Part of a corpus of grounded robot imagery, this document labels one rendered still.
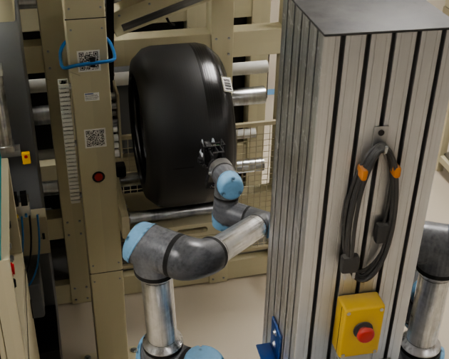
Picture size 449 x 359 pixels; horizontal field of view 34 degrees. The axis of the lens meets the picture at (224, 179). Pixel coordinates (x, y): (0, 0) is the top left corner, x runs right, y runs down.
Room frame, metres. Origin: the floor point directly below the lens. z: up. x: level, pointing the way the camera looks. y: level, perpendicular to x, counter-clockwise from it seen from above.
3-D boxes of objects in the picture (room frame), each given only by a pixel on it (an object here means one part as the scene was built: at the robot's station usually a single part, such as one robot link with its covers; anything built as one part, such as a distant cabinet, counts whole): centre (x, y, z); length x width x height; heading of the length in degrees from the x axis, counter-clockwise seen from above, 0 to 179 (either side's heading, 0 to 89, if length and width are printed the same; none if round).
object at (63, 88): (2.28, 0.55, 1.19); 0.05 x 0.04 x 0.48; 15
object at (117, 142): (2.73, 0.55, 1.05); 0.20 x 0.15 x 0.30; 105
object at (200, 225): (2.29, 0.20, 0.84); 0.36 x 0.09 x 0.06; 105
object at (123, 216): (2.37, 0.41, 0.90); 0.40 x 0.03 x 0.10; 15
